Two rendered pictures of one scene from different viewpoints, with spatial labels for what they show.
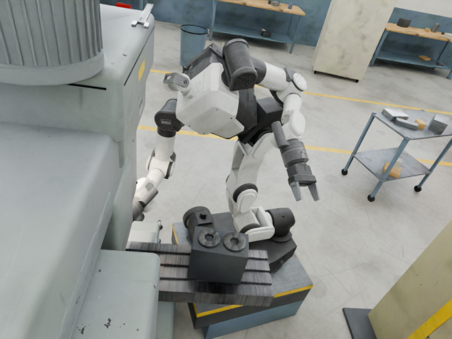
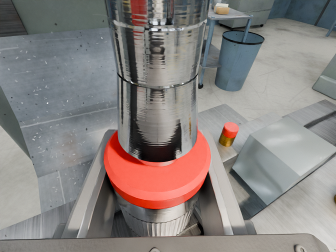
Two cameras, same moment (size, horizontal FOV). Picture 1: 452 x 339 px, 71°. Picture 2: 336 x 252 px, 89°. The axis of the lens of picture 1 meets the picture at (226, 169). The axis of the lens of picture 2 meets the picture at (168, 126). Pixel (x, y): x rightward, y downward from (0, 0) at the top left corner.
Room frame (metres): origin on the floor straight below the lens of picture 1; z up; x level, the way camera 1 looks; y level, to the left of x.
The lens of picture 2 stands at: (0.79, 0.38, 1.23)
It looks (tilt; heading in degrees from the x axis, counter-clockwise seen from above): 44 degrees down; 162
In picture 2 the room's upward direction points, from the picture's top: 3 degrees clockwise
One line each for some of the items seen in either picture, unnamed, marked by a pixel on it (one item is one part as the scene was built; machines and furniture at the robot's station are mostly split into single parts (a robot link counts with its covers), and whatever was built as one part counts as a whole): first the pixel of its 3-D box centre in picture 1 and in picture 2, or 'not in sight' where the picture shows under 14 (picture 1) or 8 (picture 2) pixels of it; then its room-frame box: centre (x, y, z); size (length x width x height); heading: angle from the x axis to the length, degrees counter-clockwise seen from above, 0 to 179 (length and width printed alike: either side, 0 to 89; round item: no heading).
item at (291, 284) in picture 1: (234, 269); not in sight; (1.38, -0.21, 0.20); 0.78 x 0.68 x 0.40; 117
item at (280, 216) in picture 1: (245, 233); not in sight; (1.39, -0.21, 0.59); 0.64 x 0.52 x 0.33; 117
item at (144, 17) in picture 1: (145, 14); not in sight; (0.92, 0.30, 1.89); 0.24 x 0.04 x 0.01; 12
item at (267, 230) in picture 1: (253, 224); not in sight; (1.40, -0.24, 0.68); 0.21 x 0.20 x 0.13; 117
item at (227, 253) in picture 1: (218, 254); not in sight; (0.82, -0.04, 1.07); 0.22 x 0.12 x 0.20; 94
